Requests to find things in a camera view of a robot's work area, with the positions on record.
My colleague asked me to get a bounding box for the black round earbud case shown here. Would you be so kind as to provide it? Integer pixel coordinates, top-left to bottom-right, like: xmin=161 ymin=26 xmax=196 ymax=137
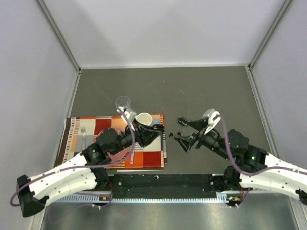
xmin=177 ymin=117 xmax=189 ymax=126

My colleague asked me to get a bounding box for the knife with orange handle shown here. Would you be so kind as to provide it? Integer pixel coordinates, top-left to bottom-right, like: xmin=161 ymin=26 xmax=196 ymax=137
xmin=130 ymin=148 xmax=135 ymax=164

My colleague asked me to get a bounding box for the aluminium frame post right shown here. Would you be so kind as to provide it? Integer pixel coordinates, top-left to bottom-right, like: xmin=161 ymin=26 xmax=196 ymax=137
xmin=248 ymin=0 xmax=293 ymax=71

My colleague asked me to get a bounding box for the aluminium frame post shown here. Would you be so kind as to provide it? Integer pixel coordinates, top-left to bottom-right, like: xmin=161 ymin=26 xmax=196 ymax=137
xmin=35 ymin=0 xmax=81 ymax=73
xmin=248 ymin=0 xmax=293 ymax=71

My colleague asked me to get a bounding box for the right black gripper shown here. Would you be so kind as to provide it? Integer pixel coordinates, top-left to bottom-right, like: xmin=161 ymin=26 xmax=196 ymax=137
xmin=173 ymin=118 xmax=232 ymax=161

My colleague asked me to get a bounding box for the white comb cable duct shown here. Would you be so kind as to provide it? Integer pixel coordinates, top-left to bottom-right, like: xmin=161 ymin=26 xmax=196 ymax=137
xmin=55 ymin=192 xmax=244 ymax=204

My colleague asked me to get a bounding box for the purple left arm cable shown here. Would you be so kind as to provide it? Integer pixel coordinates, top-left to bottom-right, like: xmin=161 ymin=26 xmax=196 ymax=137
xmin=9 ymin=109 xmax=136 ymax=211

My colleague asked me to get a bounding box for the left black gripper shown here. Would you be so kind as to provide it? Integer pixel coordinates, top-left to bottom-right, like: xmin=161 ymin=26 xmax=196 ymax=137
xmin=110 ymin=119 xmax=162 ymax=156

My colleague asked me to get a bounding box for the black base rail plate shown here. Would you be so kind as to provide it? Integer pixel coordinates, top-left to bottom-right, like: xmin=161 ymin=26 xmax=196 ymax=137
xmin=110 ymin=174 xmax=229 ymax=199

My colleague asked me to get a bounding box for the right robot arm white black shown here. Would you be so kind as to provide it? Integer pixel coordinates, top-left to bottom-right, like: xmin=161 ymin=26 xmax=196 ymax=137
xmin=174 ymin=117 xmax=307 ymax=205

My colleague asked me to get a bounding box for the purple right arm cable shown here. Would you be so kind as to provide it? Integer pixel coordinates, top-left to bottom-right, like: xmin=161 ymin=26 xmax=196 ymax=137
xmin=217 ymin=115 xmax=307 ymax=208

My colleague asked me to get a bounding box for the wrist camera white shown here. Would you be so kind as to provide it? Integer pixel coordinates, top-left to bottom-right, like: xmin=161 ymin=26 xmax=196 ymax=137
xmin=116 ymin=106 xmax=137 ymax=124
xmin=202 ymin=108 xmax=221 ymax=135

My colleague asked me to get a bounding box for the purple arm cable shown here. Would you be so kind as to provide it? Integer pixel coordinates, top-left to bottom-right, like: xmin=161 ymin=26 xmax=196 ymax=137
xmin=217 ymin=115 xmax=307 ymax=208
xmin=9 ymin=109 xmax=136 ymax=211

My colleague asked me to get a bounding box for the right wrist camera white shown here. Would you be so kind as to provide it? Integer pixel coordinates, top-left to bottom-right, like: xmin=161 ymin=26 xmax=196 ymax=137
xmin=202 ymin=108 xmax=221 ymax=135

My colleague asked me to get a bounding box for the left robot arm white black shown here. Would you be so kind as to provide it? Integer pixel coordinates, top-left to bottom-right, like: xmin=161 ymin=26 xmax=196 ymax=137
xmin=15 ymin=115 xmax=164 ymax=218

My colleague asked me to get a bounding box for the aluminium frame post left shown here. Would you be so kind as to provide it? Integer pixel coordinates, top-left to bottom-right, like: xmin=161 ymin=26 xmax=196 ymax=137
xmin=35 ymin=0 xmax=81 ymax=73

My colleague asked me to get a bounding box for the orange patterned placemat cloth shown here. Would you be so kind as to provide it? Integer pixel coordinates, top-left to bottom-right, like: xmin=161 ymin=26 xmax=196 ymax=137
xmin=54 ymin=114 xmax=167 ymax=170

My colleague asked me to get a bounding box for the silver fork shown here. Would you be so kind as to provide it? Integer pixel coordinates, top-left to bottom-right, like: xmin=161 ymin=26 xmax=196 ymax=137
xmin=81 ymin=127 xmax=86 ymax=150

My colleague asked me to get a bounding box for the pink polka dot plate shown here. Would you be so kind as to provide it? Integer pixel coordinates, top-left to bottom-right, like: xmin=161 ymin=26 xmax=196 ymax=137
xmin=95 ymin=127 xmax=132 ymax=166

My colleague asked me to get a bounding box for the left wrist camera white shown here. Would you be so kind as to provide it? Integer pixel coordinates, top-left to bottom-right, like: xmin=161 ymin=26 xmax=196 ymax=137
xmin=116 ymin=106 xmax=137 ymax=124

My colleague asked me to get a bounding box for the white blue mug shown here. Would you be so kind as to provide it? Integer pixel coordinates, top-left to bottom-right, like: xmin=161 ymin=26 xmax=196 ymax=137
xmin=135 ymin=112 xmax=153 ymax=126

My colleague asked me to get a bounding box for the clear plastic cup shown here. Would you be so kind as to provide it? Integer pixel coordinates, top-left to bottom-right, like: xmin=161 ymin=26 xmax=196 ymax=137
xmin=115 ymin=96 xmax=131 ymax=113

